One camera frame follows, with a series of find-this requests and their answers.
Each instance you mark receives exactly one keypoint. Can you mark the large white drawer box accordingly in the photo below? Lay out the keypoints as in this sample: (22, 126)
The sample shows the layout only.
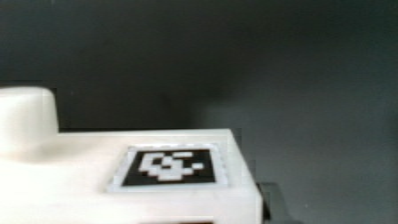
(132, 177)

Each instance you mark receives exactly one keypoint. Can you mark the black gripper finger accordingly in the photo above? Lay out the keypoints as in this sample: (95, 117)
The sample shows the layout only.
(276, 213)

